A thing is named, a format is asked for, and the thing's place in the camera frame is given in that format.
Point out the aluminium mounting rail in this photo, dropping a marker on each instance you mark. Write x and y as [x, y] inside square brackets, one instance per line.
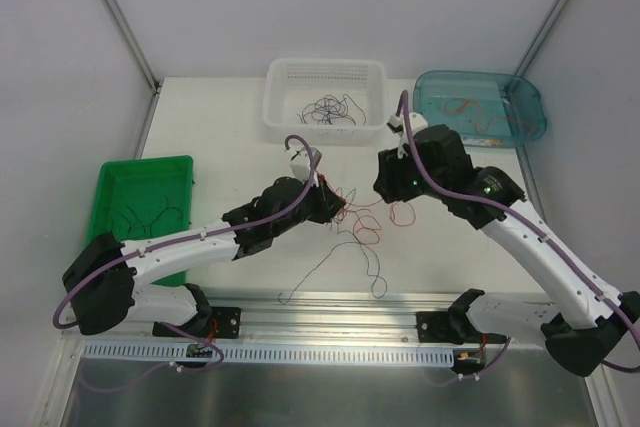
[306, 318]

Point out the teal transparent container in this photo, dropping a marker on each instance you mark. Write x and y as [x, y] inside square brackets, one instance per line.
[486, 109]

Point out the right aluminium frame post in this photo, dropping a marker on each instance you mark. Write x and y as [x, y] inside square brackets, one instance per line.
[542, 35]

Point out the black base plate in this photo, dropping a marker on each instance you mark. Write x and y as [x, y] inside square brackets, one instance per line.
[224, 323]
[456, 329]

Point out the white slotted cable duct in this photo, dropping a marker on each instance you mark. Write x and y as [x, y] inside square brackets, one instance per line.
[270, 354]

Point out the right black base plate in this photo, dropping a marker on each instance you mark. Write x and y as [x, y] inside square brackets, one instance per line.
[456, 329]

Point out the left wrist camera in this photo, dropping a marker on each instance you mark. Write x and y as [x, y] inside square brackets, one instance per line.
[301, 164]

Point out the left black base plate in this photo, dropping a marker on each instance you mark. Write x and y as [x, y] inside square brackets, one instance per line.
[224, 323]

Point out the aluminium frame post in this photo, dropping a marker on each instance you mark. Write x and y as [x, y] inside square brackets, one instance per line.
[542, 35]
[132, 45]

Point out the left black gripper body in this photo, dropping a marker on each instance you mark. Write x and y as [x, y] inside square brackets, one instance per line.
[326, 199]

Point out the left aluminium frame post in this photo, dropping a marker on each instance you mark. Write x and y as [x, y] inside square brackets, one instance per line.
[132, 45]

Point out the white perforated basket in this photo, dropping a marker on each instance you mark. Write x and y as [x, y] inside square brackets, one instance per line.
[331, 102]

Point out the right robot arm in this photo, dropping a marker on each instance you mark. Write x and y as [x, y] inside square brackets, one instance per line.
[584, 317]

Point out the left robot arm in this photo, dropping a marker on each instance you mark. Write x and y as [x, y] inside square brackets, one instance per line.
[112, 282]

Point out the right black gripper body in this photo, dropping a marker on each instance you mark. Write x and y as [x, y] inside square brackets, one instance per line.
[388, 179]

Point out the green plastic tray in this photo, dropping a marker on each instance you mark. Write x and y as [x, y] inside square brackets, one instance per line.
[142, 199]

